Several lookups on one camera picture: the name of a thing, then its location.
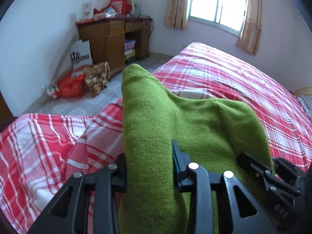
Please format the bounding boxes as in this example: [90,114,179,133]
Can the red plaid bed sheet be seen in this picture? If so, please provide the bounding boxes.
[1,42,311,233]

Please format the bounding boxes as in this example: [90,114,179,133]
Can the red gift box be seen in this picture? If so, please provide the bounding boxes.
[110,0,132,15]

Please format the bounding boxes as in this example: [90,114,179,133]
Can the green orange striped knit sweater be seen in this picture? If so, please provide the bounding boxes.
[118,64,272,233]

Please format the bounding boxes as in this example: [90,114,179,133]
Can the gold patterned bag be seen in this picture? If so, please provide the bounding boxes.
[83,61,111,96]

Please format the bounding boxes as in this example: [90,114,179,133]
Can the beige curtain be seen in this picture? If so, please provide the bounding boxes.
[236,0,263,56]
[164,0,191,30]

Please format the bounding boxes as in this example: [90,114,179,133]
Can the red plastic bag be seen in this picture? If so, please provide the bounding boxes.
[56,71,86,98]

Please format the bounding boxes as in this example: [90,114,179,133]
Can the striped pillow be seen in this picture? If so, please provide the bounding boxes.
[297,95,312,120]

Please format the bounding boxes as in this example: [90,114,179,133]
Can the right beige curtain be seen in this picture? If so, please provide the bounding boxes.
[236,0,263,56]

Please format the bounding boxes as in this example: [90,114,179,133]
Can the stacked boxes in desk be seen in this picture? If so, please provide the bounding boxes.
[125,40,136,65]

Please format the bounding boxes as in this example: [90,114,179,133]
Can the cream wooden headboard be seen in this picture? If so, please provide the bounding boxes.
[293,87,312,96]

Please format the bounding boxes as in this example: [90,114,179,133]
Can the white paper shopping bag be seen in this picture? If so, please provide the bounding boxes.
[70,40,93,69]

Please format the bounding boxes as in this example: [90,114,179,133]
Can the white card box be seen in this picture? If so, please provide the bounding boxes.
[81,2,94,21]

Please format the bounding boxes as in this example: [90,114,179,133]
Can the left beige curtain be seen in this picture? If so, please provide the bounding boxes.
[164,0,191,30]

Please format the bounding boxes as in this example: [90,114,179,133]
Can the window with green frame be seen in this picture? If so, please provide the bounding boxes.
[189,0,248,35]

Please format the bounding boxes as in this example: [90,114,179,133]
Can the brown wooden desk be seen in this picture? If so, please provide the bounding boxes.
[76,16,153,75]

